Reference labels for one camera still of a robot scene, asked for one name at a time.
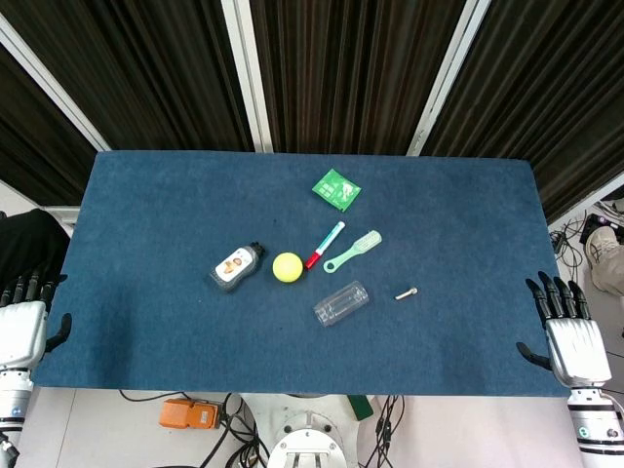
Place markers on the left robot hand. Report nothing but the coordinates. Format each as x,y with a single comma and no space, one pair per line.
22,331

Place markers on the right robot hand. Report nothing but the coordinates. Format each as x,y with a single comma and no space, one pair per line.
577,348

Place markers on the metal bolt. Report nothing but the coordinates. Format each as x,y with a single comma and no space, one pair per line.
405,293

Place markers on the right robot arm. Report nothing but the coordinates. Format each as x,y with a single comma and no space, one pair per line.
597,429

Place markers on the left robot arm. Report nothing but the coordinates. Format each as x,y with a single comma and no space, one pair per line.
12,414

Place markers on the black cloth bundle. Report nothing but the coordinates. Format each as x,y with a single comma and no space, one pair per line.
29,244

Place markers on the beige sneaker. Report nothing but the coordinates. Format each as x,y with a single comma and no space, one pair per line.
604,258

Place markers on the blue felt table mat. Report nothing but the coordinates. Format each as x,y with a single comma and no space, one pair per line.
146,244

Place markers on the orange foot pedal box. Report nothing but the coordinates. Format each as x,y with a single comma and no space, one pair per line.
187,413

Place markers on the dark pleated curtain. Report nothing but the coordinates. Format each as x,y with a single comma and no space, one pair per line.
551,88
39,146
351,73
146,63

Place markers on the grey bottle with black cap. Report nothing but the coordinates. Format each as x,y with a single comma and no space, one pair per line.
235,267

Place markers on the green flat object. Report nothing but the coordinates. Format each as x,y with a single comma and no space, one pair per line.
361,407

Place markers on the clear plastic jar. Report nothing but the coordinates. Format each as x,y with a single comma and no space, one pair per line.
341,304

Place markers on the light green cleaning brush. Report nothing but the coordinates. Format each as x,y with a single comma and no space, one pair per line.
355,247

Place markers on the white marker with red cap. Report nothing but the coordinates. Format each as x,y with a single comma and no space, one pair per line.
325,245

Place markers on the yellow ball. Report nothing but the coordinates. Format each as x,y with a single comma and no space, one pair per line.
288,267

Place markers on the white robot torso base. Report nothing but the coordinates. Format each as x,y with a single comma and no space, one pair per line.
312,439

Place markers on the green foil sachet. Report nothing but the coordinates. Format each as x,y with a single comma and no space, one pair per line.
336,190

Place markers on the white frame post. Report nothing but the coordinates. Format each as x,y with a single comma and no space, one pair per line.
446,78
53,83
248,73

